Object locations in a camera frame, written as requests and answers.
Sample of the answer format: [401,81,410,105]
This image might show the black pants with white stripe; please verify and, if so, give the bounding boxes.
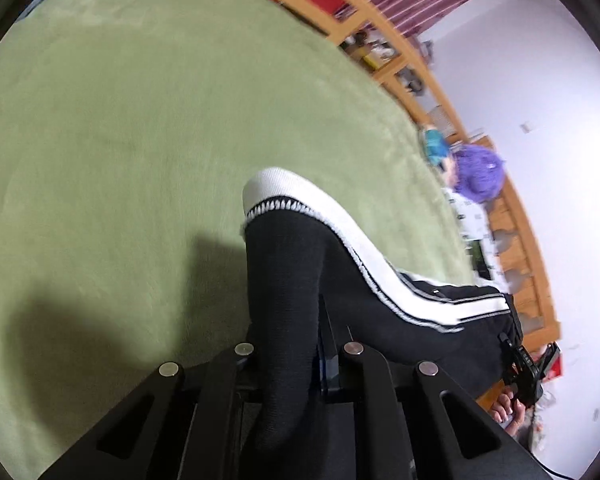
[240,167,526,461]

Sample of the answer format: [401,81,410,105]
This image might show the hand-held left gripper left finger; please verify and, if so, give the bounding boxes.
[37,342,267,480]

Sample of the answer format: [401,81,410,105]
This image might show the wooden bed frame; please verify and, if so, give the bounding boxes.
[195,0,563,426]

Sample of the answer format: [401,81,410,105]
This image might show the purple plush toy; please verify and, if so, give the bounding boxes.
[450,144,506,206]

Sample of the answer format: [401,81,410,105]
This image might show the person's right hand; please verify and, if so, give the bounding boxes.
[489,387,531,436]

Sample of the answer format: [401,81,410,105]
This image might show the white floral quilt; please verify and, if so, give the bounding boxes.
[442,187,501,281]

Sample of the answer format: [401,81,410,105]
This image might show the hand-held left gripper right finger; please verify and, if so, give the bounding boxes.
[319,292,563,480]

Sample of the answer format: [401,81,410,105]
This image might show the cluttered wooden desk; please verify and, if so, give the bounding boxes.
[340,25,431,96]

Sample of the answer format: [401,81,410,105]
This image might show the green fleece blanket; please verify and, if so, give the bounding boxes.
[0,0,481,480]

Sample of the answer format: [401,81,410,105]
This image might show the red object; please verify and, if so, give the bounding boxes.
[540,342,563,378]

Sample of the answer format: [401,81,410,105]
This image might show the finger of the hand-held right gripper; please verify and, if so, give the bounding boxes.
[497,332,533,378]

